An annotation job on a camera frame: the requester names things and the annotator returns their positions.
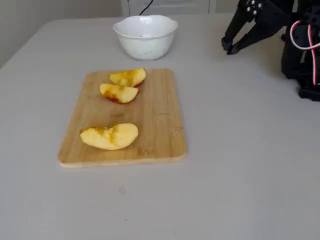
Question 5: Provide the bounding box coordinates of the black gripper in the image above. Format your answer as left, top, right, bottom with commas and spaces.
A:
221, 0, 293, 55

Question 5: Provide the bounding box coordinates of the white ceramic bowl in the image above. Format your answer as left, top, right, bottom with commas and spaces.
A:
112, 14, 179, 61

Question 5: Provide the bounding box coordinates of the apple slice with curved tip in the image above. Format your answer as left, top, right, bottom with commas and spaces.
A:
109, 67, 147, 88

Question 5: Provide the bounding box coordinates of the wooden cutting board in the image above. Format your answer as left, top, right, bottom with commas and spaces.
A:
57, 68, 187, 168

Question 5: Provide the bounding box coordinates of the apple slice with brown core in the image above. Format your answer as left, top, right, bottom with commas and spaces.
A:
99, 83, 140, 105

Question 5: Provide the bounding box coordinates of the large wide apple slice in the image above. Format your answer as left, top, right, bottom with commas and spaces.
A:
79, 122, 139, 151

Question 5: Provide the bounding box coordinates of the red white servo cable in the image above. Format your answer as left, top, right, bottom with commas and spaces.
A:
289, 20, 320, 86

